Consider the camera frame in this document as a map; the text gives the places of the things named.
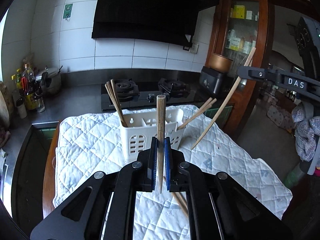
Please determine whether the dark-ended wooden chopstick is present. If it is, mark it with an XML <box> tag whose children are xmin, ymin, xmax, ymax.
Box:
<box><xmin>157</xmin><ymin>95</ymin><xmax>166</xmax><ymax>193</ymax></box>

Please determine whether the gloved hand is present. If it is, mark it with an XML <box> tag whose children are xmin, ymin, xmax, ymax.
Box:
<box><xmin>292</xmin><ymin>101</ymin><xmax>319</xmax><ymax>170</ymax></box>

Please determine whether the wooden glass cabinet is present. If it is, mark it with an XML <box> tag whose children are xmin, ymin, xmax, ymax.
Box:
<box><xmin>208</xmin><ymin>0</ymin><xmax>274</xmax><ymax>139</ymax></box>

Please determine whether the white plastic utensil holder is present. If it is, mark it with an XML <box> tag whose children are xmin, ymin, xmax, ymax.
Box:
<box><xmin>120</xmin><ymin>107</ymin><xmax>184</xmax><ymax>163</ymax></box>

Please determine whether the copper coloured pot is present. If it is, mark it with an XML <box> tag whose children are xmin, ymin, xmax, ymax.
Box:
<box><xmin>208</xmin><ymin>53</ymin><xmax>233</xmax><ymax>73</ymax></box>

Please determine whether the black gas stove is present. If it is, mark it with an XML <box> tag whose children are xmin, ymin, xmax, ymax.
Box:
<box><xmin>114</xmin><ymin>78</ymin><xmax>206</xmax><ymax>109</ymax></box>

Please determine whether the round wooden cutting board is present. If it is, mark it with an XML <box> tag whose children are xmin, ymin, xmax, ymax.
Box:
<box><xmin>0</xmin><ymin>81</ymin><xmax>14</xmax><ymax>128</ymax></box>

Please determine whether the group of condiment bottles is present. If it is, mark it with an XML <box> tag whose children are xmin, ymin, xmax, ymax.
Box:
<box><xmin>11</xmin><ymin>63</ymin><xmax>46</xmax><ymax>119</ymax></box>

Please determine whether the steel pressure cooker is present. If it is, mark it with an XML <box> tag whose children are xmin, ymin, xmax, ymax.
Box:
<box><xmin>36</xmin><ymin>66</ymin><xmax>63</xmax><ymax>94</ymax></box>

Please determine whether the black range hood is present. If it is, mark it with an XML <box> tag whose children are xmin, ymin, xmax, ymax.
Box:
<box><xmin>92</xmin><ymin>0</ymin><xmax>219</xmax><ymax>48</ymax></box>

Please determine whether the wall power socket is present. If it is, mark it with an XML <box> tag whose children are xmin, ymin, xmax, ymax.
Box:
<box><xmin>189</xmin><ymin>43</ymin><xmax>199</xmax><ymax>54</ymax></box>

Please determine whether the green wall sticker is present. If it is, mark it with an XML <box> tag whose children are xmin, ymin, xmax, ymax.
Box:
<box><xmin>63</xmin><ymin>3</ymin><xmax>73</xmax><ymax>21</ymax></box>

